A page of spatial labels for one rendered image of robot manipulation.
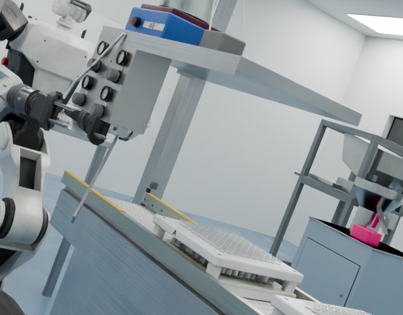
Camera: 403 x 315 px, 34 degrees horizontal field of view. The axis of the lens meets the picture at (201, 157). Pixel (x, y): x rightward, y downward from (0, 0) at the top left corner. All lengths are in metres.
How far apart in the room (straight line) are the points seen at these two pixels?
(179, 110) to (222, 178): 6.04
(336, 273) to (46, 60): 2.58
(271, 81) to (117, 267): 0.53
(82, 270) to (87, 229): 0.12
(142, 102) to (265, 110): 6.50
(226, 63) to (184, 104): 0.68
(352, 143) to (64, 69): 3.61
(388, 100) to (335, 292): 4.32
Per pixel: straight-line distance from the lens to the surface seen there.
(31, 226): 2.29
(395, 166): 5.51
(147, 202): 1.91
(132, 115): 1.61
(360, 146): 5.56
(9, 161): 2.38
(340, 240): 4.34
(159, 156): 1.94
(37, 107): 2.06
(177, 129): 1.95
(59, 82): 2.43
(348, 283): 4.23
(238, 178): 8.08
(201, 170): 7.77
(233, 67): 1.26
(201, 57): 1.35
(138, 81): 1.60
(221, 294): 1.18
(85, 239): 1.61
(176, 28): 1.62
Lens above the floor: 1.14
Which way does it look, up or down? 3 degrees down
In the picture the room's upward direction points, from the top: 21 degrees clockwise
